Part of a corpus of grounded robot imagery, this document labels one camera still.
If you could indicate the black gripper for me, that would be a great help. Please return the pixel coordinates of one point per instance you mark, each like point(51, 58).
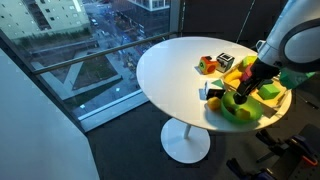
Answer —
point(265, 70)

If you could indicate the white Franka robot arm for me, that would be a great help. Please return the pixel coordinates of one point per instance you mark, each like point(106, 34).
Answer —
point(300, 33)

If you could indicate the yellow fruit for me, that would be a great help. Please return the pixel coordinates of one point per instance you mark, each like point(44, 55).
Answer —
point(242, 114)
point(214, 103)

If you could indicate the green plastic bowl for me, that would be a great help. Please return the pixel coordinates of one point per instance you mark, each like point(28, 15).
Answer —
point(230, 115)

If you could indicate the wooden tray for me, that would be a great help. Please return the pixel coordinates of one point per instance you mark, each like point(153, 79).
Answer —
point(278, 101)

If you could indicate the red cube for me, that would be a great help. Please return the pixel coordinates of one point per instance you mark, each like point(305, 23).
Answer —
point(246, 70)

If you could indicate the yellow banana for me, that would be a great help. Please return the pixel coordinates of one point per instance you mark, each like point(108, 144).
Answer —
point(232, 76)

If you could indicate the lime yellow cube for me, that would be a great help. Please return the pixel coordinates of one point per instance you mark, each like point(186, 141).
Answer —
point(248, 61)

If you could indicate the white cube with green triangle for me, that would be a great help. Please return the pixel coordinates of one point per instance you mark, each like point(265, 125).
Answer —
point(215, 90)

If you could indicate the black and white cube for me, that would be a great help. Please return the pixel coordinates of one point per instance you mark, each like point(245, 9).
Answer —
point(225, 62)

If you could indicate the orange cube with round hole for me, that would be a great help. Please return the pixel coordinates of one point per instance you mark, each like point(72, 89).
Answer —
point(207, 65)

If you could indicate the black orange spring clamp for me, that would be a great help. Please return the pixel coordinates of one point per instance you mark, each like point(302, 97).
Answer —
point(296, 146)

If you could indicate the black perforated platform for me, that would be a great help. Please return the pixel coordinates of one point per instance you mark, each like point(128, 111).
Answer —
point(300, 173)

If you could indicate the window railing bar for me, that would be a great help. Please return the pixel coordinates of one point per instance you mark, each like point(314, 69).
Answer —
point(100, 52)

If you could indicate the white table pedestal base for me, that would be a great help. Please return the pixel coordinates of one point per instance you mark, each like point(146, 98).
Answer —
point(185, 145)

